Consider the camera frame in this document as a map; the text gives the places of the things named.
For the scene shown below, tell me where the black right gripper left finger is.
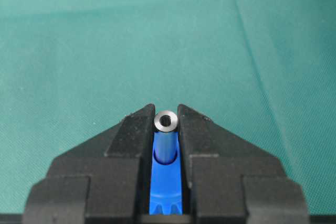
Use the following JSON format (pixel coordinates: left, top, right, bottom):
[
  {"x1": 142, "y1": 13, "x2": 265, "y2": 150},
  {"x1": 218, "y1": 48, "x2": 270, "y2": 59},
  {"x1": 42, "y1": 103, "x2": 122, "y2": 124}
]
[{"x1": 23, "y1": 104, "x2": 155, "y2": 223}]

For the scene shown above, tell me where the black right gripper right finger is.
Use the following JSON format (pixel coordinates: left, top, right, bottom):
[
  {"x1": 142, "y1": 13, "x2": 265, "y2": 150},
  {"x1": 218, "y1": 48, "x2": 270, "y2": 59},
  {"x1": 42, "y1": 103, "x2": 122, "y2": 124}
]
[{"x1": 177, "y1": 104, "x2": 310, "y2": 223}]

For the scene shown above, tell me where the small blue plastic gear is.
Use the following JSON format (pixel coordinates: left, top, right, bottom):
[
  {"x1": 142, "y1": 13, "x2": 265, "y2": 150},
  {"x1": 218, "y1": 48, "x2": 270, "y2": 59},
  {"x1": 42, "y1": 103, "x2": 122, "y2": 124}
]
[{"x1": 149, "y1": 132, "x2": 183, "y2": 215}]

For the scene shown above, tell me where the silver metal shaft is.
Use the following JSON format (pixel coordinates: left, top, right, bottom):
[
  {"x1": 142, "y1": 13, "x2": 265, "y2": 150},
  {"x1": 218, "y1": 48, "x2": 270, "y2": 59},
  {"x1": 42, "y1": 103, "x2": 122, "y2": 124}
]
[{"x1": 154, "y1": 110, "x2": 178, "y2": 165}]

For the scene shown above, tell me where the green cloth mat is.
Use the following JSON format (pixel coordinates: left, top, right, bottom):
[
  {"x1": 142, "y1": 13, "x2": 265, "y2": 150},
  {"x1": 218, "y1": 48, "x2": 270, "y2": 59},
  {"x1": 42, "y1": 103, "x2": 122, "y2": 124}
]
[{"x1": 1, "y1": 0, "x2": 335, "y2": 215}]

